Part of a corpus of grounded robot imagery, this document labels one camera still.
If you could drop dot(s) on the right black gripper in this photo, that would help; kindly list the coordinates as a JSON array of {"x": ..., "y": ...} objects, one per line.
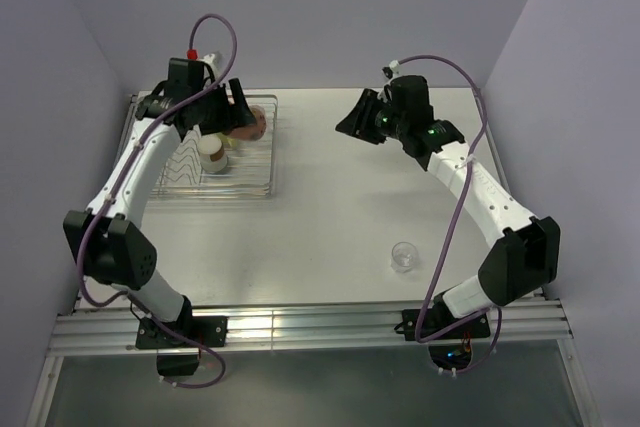
[{"x": 358, "y": 122}]

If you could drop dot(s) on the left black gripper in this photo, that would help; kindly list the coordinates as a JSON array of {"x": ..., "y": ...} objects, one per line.
[{"x": 237, "y": 114}]

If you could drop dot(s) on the pink patterned ceramic mug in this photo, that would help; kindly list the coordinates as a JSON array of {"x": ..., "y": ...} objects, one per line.
[{"x": 253, "y": 132}]

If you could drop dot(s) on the pale yellow plastic mug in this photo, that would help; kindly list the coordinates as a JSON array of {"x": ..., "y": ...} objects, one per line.
[{"x": 229, "y": 142}]

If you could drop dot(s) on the brown metal-lined cup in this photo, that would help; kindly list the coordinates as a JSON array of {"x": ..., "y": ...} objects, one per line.
[{"x": 212, "y": 155}]

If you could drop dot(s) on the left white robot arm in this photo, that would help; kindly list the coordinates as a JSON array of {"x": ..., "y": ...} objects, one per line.
[{"x": 105, "y": 238}]

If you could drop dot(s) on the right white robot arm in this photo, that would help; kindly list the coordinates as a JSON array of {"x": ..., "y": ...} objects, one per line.
[{"x": 524, "y": 249}]

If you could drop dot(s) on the small clear plastic glass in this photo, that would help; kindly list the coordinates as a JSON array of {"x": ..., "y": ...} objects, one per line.
[{"x": 404, "y": 257}]

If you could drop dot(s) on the clear wire dish rack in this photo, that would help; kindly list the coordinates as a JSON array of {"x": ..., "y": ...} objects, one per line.
[{"x": 249, "y": 173}]

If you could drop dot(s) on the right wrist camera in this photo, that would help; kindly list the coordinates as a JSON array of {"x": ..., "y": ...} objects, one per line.
[{"x": 392, "y": 71}]

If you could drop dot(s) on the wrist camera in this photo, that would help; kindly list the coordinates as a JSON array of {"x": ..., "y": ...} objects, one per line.
[
  {"x": 214, "y": 60},
  {"x": 392, "y": 71}
]

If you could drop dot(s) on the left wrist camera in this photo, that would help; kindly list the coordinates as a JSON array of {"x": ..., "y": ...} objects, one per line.
[{"x": 214, "y": 60}]

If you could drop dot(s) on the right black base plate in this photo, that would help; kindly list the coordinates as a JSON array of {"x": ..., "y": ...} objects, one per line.
[{"x": 437, "y": 319}]

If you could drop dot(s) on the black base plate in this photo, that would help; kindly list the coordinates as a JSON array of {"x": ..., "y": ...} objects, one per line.
[
  {"x": 209, "y": 331},
  {"x": 437, "y": 319}
]

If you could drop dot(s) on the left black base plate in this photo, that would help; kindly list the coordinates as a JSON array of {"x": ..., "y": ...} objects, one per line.
[{"x": 209, "y": 331}]

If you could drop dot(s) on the aluminium rail frame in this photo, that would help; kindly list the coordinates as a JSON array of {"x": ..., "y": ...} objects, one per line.
[{"x": 309, "y": 265}]

